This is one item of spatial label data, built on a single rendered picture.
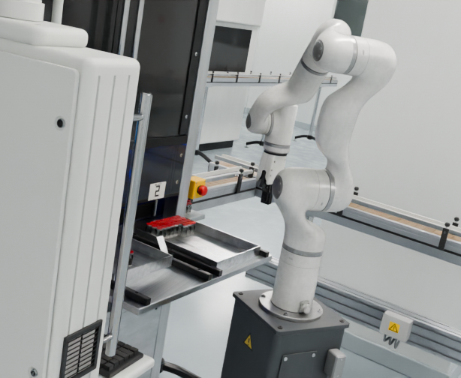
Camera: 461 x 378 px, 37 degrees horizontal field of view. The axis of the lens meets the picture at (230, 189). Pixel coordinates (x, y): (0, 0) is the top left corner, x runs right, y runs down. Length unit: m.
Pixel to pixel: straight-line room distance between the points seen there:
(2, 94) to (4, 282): 0.37
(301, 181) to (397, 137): 1.73
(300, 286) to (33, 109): 0.99
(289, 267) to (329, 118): 0.44
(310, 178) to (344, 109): 0.21
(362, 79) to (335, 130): 0.15
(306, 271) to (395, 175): 1.69
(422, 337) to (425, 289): 0.61
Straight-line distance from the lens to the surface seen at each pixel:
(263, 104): 2.07
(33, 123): 1.30
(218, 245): 2.38
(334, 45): 1.75
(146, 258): 2.17
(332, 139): 1.84
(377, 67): 1.81
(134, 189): 1.45
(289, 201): 1.86
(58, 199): 1.29
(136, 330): 2.61
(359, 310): 3.14
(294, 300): 1.99
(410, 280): 3.65
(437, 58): 3.49
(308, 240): 1.92
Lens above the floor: 1.68
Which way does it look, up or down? 15 degrees down
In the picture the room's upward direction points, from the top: 10 degrees clockwise
